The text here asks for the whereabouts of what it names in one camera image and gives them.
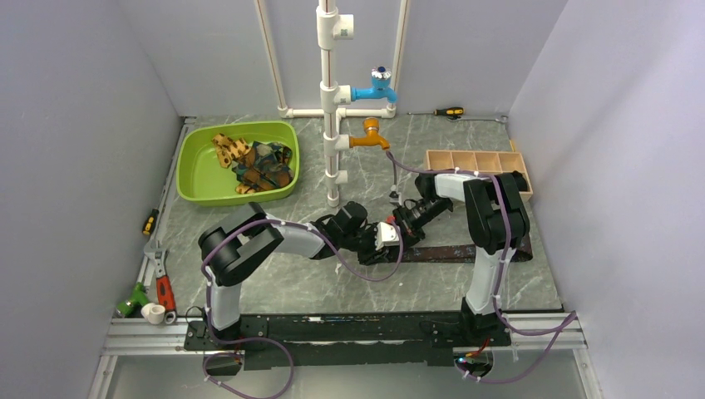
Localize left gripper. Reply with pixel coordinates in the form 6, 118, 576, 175
341, 224, 389, 267

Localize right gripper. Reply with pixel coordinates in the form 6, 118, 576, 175
390, 198, 451, 256

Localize dark brown floral tie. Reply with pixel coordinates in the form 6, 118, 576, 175
402, 237, 534, 264

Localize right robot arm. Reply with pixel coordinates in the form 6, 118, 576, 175
392, 170, 530, 345

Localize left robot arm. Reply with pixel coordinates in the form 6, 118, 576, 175
198, 201, 405, 349

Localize wooden compartment tray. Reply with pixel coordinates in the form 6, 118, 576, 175
424, 150, 534, 202

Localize orange faucet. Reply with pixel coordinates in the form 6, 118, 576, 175
349, 117, 391, 150

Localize black rolled tie in tray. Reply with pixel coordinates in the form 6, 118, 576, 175
511, 170, 529, 192

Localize yellow black screwdriver back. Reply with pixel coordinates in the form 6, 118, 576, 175
408, 106, 465, 120

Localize yellow black screwdriver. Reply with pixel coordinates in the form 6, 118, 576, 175
408, 106, 465, 120
142, 208, 160, 236

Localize blue faucet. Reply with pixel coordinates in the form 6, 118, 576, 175
351, 66, 397, 104

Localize silver wrench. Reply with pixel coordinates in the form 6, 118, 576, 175
448, 115, 509, 124

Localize dark teal patterned tie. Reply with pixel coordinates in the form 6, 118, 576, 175
231, 139, 294, 195

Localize green plastic basin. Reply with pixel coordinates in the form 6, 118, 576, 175
175, 121, 300, 207

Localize white pvc pipe assembly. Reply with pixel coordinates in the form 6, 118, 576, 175
254, 1, 409, 208

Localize white pipe fitting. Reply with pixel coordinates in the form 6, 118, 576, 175
141, 303, 166, 325

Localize yellow black screwdriver left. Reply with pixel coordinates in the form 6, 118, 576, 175
142, 208, 160, 236

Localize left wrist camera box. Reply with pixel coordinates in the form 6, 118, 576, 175
375, 222, 400, 250

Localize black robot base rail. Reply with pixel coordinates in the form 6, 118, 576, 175
184, 311, 511, 371

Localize aluminium frame rail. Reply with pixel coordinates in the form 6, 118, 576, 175
89, 311, 587, 398

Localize red handled pliers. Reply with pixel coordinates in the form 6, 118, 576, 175
144, 238, 177, 324

